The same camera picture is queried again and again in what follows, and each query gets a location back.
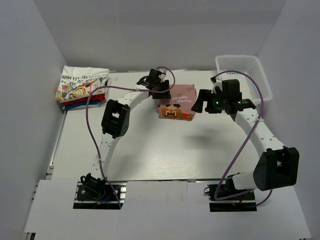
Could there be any blue folded t-shirt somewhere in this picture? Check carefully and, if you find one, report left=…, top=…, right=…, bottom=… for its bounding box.
left=62, top=100, right=101, bottom=111

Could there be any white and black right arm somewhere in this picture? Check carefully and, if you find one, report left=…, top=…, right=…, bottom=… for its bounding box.
left=191, top=79, right=300, bottom=200

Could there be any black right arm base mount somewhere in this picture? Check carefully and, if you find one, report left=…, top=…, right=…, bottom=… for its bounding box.
left=203, top=184, right=257, bottom=213

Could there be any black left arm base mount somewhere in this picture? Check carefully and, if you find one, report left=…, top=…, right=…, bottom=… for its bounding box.
left=73, top=173, right=127, bottom=210

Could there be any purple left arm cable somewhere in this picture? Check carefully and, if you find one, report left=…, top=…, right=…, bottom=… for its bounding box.
left=85, top=66, right=177, bottom=208

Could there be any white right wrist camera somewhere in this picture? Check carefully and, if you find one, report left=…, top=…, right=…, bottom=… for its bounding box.
left=210, top=76, right=223, bottom=94

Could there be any pink pixel-print t-shirt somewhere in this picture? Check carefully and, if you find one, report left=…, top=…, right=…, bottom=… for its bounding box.
left=157, top=84, right=197, bottom=121

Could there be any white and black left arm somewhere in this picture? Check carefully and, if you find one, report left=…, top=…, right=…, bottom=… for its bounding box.
left=85, top=66, right=176, bottom=185

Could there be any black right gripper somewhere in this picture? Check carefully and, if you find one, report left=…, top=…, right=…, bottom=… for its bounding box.
left=191, top=89, right=229, bottom=114

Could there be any white cartoon-print folded t-shirt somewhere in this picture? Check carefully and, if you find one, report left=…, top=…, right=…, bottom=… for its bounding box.
left=55, top=65, right=110, bottom=103

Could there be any white plastic mesh basket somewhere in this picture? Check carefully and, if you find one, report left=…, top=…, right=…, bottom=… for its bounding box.
left=215, top=55, right=273, bottom=105

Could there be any red folded t-shirt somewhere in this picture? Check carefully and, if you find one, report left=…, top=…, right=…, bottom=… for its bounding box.
left=62, top=94, right=106, bottom=106

